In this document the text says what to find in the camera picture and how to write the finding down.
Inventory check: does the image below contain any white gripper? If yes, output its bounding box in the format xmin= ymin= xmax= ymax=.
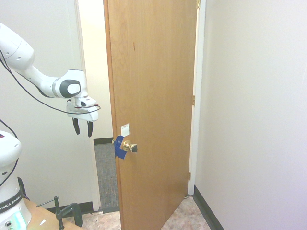
xmin=66 ymin=100 xmax=99 ymax=138

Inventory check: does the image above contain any blue tape strip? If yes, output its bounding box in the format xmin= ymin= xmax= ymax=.
xmin=114 ymin=135 xmax=128 ymax=160

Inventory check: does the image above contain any brass door knob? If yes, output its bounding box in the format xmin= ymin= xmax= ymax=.
xmin=122 ymin=140 xmax=138 ymax=153

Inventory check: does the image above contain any black metal C-clamp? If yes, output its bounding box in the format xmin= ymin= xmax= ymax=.
xmin=36 ymin=195 xmax=83 ymax=230

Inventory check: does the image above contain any black wall baseboard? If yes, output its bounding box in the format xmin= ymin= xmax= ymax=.
xmin=193 ymin=184 xmax=225 ymax=230
xmin=45 ymin=201 xmax=94 ymax=215

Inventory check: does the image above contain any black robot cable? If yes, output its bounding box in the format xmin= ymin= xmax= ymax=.
xmin=0 ymin=51 xmax=101 ymax=113

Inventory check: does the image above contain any brown wooden door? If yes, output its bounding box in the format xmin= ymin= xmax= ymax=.
xmin=103 ymin=0 xmax=198 ymax=230

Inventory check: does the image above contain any white door frame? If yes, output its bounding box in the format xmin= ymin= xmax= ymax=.
xmin=187 ymin=0 xmax=207 ymax=196

